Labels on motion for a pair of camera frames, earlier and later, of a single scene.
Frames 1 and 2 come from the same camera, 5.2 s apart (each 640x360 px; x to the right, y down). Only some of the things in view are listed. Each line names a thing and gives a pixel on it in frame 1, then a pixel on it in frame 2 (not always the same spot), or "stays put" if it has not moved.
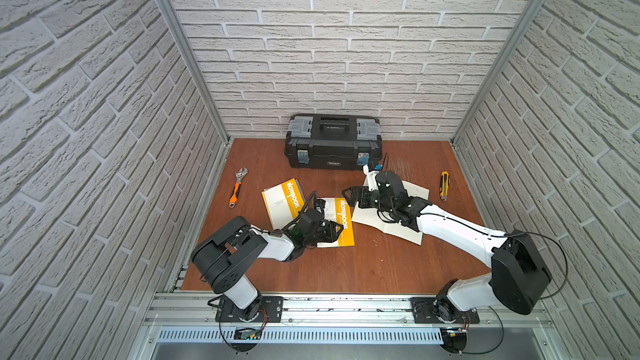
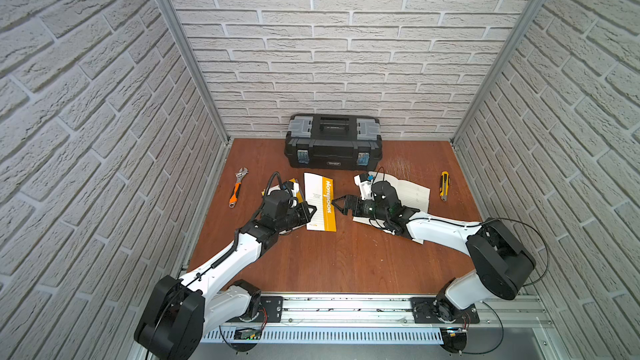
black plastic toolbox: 332,142 stays put
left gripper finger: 322,202 to 294,200
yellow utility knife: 444,185 stays put
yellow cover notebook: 340,210 to 319,192
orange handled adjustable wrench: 239,175 stays put
